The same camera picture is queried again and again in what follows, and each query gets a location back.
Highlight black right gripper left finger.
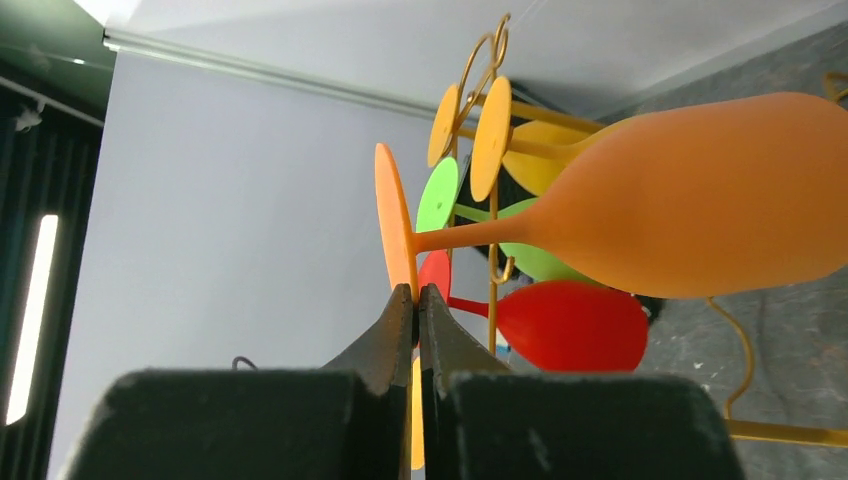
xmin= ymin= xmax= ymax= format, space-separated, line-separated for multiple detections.
xmin=63 ymin=284 xmax=414 ymax=479

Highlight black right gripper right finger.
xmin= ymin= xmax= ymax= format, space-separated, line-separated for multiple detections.
xmin=418 ymin=286 xmax=744 ymax=479

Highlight yellow plastic wine glass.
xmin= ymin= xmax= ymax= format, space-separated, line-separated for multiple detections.
xmin=410 ymin=357 xmax=425 ymax=471
xmin=427 ymin=84 xmax=459 ymax=168
xmin=468 ymin=76 xmax=637 ymax=204

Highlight red plastic wine glass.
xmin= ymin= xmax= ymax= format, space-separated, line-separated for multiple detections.
xmin=417 ymin=249 xmax=651 ymax=374

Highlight green plastic wine glass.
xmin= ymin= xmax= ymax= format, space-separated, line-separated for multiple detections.
xmin=416 ymin=157 xmax=598 ymax=285

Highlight gold wire wine glass rack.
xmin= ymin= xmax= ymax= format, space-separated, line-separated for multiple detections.
xmin=445 ymin=13 xmax=848 ymax=450

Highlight orange plastic wine glass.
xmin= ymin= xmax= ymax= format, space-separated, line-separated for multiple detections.
xmin=374 ymin=92 xmax=847 ymax=299

